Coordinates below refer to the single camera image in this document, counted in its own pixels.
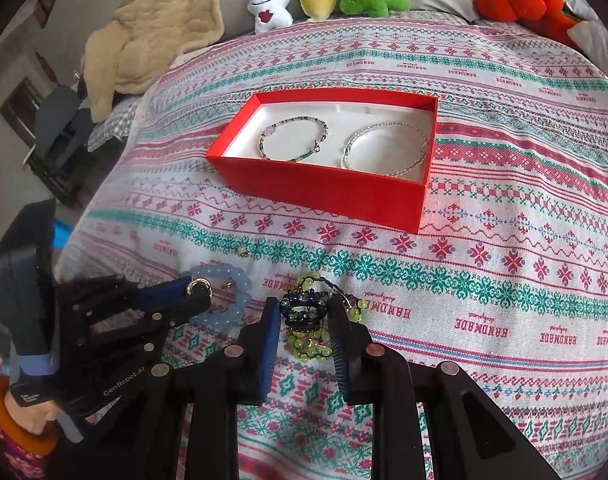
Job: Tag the dark wall frame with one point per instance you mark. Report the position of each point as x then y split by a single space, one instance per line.
21 105

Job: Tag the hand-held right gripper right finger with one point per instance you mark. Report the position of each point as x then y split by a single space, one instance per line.
345 360

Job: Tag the red jewelry box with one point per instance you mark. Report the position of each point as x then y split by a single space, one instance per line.
309 195

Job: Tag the small gold earring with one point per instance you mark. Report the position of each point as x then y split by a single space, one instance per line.
241 251
227 286

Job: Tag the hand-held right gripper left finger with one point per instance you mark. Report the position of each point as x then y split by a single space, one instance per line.
267 350

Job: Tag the white plush toy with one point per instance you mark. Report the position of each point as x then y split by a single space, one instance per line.
269 5

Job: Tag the orange pumpkin plush toy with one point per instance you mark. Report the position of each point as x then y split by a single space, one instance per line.
523 2

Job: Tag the person's left hand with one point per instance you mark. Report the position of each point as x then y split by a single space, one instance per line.
34 422

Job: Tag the dark grey chair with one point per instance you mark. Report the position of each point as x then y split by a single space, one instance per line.
59 115

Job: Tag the person's left forearm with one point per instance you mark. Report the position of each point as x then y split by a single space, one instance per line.
4 455

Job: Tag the patterned bedspread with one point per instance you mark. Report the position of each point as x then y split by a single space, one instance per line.
483 260

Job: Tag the blue object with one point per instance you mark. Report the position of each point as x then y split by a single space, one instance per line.
61 234

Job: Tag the grey checked sheet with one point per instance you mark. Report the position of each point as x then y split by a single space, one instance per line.
111 125

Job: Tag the wall picture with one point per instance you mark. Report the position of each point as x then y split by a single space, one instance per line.
46 5

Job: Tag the beige quilted blanket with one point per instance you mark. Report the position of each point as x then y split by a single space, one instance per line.
149 25

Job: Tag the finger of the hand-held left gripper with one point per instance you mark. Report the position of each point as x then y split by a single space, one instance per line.
184 310
159 292

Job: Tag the white deer print pillow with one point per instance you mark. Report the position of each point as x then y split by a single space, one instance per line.
591 35

